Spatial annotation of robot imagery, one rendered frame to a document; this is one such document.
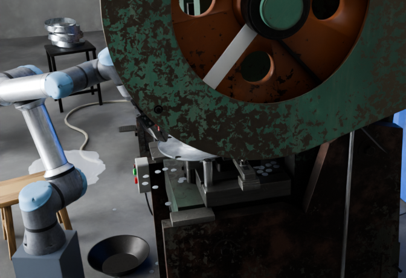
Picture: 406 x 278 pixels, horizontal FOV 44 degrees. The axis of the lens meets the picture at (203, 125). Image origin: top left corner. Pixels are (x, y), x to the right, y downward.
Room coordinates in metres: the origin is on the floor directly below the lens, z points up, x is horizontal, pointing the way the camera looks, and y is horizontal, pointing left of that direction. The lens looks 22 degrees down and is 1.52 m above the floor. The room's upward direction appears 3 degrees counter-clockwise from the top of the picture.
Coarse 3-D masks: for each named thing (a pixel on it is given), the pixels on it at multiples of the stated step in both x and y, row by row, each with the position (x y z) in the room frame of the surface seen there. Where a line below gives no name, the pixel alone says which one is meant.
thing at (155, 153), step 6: (150, 144) 1.66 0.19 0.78; (156, 144) 1.66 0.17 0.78; (150, 150) 1.61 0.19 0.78; (156, 150) 1.61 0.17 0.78; (156, 156) 1.56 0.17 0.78; (162, 156) 1.56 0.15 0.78; (180, 156) 1.57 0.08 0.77; (186, 162) 1.60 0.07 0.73; (192, 162) 1.60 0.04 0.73; (198, 162) 1.60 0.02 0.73; (186, 168) 1.60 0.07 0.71; (192, 168) 1.60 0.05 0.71; (198, 168) 1.60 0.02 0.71; (186, 174) 1.60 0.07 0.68; (192, 174) 1.60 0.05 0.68; (192, 180) 1.60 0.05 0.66
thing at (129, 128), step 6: (120, 126) 3.41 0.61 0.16; (126, 126) 3.40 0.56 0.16; (132, 126) 3.40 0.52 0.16; (138, 126) 3.13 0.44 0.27; (156, 126) 3.15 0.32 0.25; (138, 132) 3.13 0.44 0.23; (144, 132) 3.14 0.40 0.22; (138, 138) 3.12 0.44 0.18; (144, 138) 3.13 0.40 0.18; (150, 138) 3.14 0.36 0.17; (144, 144) 3.13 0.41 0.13; (144, 150) 3.13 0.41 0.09; (138, 156) 3.17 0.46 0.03; (144, 156) 3.13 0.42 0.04; (150, 156) 3.14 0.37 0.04
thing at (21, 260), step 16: (16, 256) 1.49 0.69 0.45; (32, 256) 1.48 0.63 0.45; (48, 256) 1.48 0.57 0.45; (64, 256) 1.50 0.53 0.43; (80, 256) 1.63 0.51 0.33; (16, 272) 1.48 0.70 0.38; (32, 272) 1.47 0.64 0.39; (48, 272) 1.47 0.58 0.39; (64, 272) 1.48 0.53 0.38; (80, 272) 1.61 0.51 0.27
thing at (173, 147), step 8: (168, 136) 1.73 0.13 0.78; (160, 144) 1.66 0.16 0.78; (168, 144) 1.65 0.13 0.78; (176, 144) 1.65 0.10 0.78; (184, 144) 1.63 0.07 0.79; (168, 152) 1.58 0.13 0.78; (176, 152) 1.58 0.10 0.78; (184, 152) 1.58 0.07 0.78; (192, 152) 1.57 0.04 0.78; (200, 152) 1.57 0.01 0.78; (184, 160) 1.52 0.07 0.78; (192, 160) 1.51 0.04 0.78; (200, 160) 1.51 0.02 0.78
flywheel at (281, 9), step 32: (224, 0) 1.26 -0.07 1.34; (256, 0) 1.16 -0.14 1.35; (288, 0) 1.15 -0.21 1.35; (352, 0) 1.33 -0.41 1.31; (192, 32) 1.25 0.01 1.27; (224, 32) 1.26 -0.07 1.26; (256, 32) 1.17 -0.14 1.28; (288, 32) 1.18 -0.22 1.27; (320, 32) 1.31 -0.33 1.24; (352, 32) 1.33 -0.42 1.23; (192, 64) 1.25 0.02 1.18; (224, 64) 1.21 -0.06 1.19; (288, 64) 1.30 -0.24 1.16; (320, 64) 1.31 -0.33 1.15; (256, 96) 1.28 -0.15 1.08; (288, 96) 1.30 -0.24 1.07
